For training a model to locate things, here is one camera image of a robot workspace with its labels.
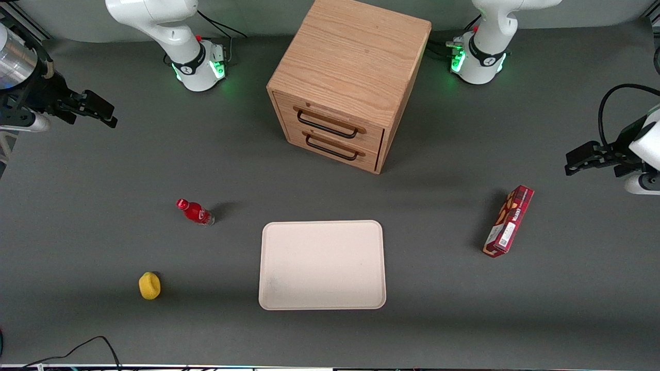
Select black cables at left arm base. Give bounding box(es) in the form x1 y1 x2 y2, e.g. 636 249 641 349
427 39 465 58

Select aluminium frame profile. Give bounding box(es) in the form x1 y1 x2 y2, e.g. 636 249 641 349
0 0 52 43

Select black cable at right arm base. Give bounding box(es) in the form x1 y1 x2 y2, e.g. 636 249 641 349
197 9 249 40

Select cream plastic tray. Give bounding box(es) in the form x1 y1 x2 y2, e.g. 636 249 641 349
258 220 387 311

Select wooden drawer cabinet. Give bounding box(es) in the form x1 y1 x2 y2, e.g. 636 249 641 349
267 0 432 175

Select yellow lemon-shaped object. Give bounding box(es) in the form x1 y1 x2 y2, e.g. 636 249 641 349
138 272 161 300

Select red soda bottle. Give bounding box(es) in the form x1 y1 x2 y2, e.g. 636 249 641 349
176 198 216 226

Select black drawer handle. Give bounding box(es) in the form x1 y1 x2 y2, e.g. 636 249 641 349
302 130 366 162
293 106 367 140

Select red snack box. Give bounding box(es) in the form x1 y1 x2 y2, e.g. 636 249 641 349
483 184 535 258

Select black cable on table edge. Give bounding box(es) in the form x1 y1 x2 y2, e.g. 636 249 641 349
21 336 122 371

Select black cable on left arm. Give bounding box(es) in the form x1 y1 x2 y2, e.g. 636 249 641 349
598 84 660 150

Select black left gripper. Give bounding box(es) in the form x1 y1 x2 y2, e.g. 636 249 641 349
564 140 645 177

